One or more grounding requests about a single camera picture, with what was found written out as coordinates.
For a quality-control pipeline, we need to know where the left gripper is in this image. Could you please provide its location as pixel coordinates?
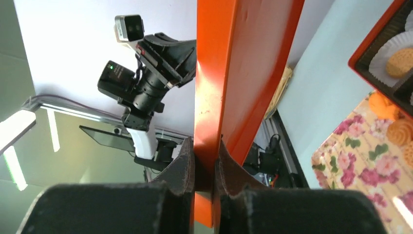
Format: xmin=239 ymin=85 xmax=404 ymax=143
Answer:
xmin=133 ymin=33 xmax=196 ymax=112

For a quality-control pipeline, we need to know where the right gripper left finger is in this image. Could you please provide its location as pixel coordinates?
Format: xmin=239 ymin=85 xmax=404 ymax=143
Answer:
xmin=17 ymin=138 xmax=195 ymax=234

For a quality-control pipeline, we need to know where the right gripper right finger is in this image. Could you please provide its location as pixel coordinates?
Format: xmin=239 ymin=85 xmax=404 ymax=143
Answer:
xmin=214 ymin=143 xmax=386 ymax=234

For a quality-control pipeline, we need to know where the orange tin lid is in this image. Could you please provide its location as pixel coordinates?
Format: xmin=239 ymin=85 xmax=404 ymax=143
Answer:
xmin=194 ymin=0 xmax=304 ymax=233

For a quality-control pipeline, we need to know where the floral rectangular tray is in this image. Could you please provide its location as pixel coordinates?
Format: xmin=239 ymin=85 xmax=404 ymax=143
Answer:
xmin=312 ymin=93 xmax=413 ymax=234

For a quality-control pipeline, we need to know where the orange cookie tin box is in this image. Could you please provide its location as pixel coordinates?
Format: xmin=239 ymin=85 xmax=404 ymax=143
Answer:
xmin=348 ymin=0 xmax=413 ymax=117

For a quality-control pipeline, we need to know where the round tan biscuit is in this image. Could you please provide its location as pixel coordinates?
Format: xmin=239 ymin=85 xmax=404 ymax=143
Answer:
xmin=403 ymin=141 xmax=413 ymax=169
xmin=386 ymin=48 xmax=413 ymax=78

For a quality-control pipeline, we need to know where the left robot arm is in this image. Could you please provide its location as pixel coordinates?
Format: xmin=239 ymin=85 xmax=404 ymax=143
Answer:
xmin=97 ymin=33 xmax=197 ymax=171

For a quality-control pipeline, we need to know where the orange fish shaped cookie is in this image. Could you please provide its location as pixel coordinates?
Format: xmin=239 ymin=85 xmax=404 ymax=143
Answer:
xmin=368 ymin=92 xmax=399 ymax=121

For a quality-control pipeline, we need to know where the orange swirl cookie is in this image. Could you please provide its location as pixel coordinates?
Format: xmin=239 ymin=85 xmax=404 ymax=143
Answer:
xmin=386 ymin=119 xmax=413 ymax=146

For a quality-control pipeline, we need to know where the white paper cup liner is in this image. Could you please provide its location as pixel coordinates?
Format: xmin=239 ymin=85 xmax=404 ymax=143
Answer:
xmin=368 ymin=31 xmax=413 ymax=87
xmin=404 ymin=10 xmax=413 ymax=31

